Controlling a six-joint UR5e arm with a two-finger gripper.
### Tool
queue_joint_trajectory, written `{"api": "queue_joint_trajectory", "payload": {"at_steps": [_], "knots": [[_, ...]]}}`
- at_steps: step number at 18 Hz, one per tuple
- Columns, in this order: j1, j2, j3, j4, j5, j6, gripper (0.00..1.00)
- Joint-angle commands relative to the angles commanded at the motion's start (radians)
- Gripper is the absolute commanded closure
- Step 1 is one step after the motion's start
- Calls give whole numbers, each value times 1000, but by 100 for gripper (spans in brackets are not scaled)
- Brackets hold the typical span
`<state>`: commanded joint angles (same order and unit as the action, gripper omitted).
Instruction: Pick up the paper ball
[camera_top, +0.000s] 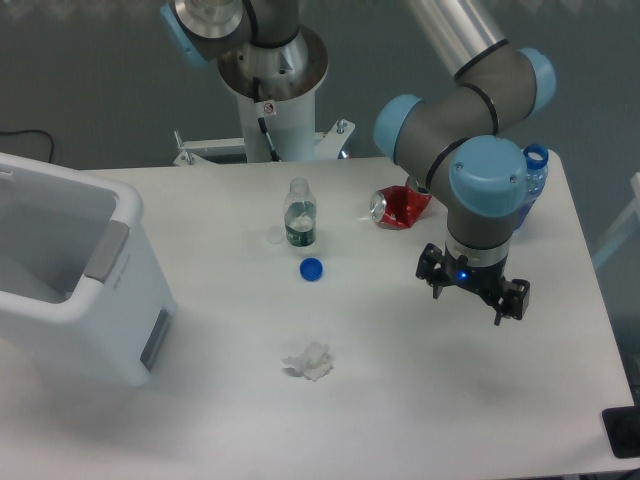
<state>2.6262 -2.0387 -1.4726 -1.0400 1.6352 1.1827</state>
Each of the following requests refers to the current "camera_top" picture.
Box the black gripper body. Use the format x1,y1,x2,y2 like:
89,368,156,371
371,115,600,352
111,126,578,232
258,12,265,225
433,249,507,303

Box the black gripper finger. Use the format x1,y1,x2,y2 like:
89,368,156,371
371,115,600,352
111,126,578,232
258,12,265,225
494,278,530,326
416,243,448,299

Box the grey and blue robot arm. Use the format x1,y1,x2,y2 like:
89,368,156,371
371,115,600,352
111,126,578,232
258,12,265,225
160,1,556,319

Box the crumpled white paper ball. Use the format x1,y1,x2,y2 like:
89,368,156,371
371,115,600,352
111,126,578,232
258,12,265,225
281,342,334,382

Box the crushed red soda can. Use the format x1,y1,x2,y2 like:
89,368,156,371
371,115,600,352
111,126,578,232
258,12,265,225
370,180,432,230

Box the blue bottle cap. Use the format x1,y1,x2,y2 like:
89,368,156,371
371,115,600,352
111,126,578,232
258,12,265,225
299,257,324,282

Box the blue plastic water bottle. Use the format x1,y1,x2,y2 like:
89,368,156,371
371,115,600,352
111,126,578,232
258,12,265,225
514,143,549,232

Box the clear bottle with green label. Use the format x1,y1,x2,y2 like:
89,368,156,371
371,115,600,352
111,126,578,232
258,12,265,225
284,177,317,248

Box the white bottle cap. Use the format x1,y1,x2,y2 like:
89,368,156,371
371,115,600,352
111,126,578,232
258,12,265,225
265,226,285,245

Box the black device at table edge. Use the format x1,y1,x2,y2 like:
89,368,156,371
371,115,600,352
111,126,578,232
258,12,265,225
602,406,639,459

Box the white plastic storage bin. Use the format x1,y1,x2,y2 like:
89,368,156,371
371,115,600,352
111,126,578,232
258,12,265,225
1,154,177,386

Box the white frame at right edge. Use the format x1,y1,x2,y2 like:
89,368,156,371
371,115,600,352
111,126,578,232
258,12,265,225
591,172,639,271

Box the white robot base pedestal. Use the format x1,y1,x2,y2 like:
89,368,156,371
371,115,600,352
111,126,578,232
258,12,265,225
174,26,355,165

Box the black cable on floor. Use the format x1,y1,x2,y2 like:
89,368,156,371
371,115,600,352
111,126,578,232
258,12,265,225
0,129,55,156

